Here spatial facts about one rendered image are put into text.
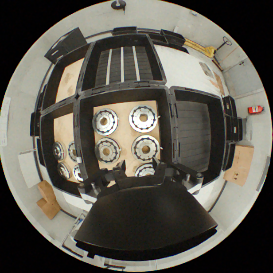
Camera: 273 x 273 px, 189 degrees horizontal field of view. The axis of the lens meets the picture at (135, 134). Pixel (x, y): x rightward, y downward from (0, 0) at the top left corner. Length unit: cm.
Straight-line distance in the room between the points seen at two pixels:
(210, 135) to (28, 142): 357
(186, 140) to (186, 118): 10
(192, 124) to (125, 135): 30
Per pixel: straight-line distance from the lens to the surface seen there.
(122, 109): 33
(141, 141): 29
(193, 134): 41
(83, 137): 29
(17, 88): 332
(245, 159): 282
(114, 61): 50
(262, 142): 289
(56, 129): 55
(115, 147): 30
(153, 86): 26
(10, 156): 318
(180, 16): 341
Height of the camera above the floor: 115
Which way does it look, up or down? 88 degrees down
